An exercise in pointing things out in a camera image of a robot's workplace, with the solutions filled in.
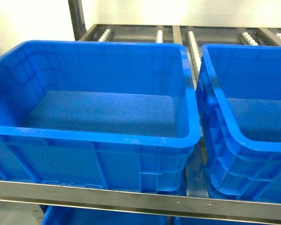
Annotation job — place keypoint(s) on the steel roller rack shelf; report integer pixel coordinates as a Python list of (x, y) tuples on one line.
[(226, 13)]

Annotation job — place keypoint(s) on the large blue crate right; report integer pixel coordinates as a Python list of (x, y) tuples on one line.
[(239, 100)]

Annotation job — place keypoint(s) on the large blue crate left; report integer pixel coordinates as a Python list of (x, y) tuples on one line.
[(117, 116)]

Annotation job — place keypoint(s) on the large blue crate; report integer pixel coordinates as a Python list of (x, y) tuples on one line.
[(117, 116), (239, 100)]

